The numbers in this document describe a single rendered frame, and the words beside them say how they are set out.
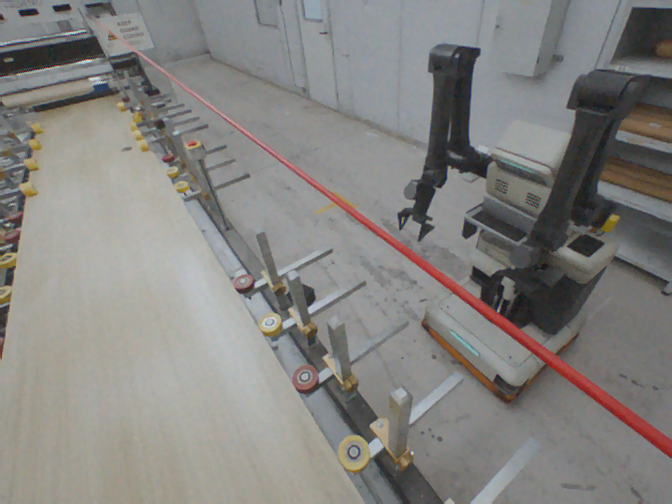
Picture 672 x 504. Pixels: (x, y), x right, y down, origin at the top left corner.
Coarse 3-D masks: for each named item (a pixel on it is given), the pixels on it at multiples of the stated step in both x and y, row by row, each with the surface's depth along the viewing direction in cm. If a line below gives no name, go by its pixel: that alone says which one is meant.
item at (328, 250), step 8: (328, 248) 150; (312, 256) 147; (320, 256) 148; (296, 264) 144; (304, 264) 145; (280, 272) 141; (288, 272) 142; (264, 280) 138; (256, 288) 136; (264, 288) 138; (248, 296) 135
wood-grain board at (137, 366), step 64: (64, 128) 300; (128, 128) 284; (64, 192) 205; (128, 192) 197; (64, 256) 155; (128, 256) 151; (192, 256) 147; (64, 320) 125; (128, 320) 122; (192, 320) 120; (0, 384) 107; (64, 384) 105; (128, 384) 103; (192, 384) 101; (256, 384) 99; (0, 448) 91; (64, 448) 90; (128, 448) 88; (192, 448) 87; (256, 448) 86; (320, 448) 84
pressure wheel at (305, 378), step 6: (300, 366) 101; (306, 366) 101; (312, 366) 101; (294, 372) 100; (300, 372) 100; (306, 372) 100; (312, 372) 100; (294, 378) 99; (300, 378) 99; (306, 378) 98; (312, 378) 98; (318, 378) 99; (294, 384) 97; (300, 384) 97; (306, 384) 97; (312, 384) 97; (318, 384) 100; (300, 390) 97; (306, 390) 96; (312, 390) 98
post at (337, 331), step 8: (328, 320) 86; (336, 320) 85; (328, 328) 88; (336, 328) 85; (344, 328) 87; (336, 336) 87; (344, 336) 89; (336, 344) 89; (344, 344) 91; (336, 352) 92; (344, 352) 93; (336, 360) 97; (344, 360) 96; (336, 368) 101; (344, 368) 98; (344, 376) 101; (344, 392) 108; (352, 392) 111
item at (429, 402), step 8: (456, 376) 104; (448, 384) 102; (456, 384) 102; (432, 392) 101; (440, 392) 101; (448, 392) 101; (424, 400) 99; (432, 400) 99; (440, 400) 101; (416, 408) 98; (424, 408) 97; (432, 408) 100; (416, 416) 96; (376, 440) 92; (376, 448) 91; (368, 464) 90
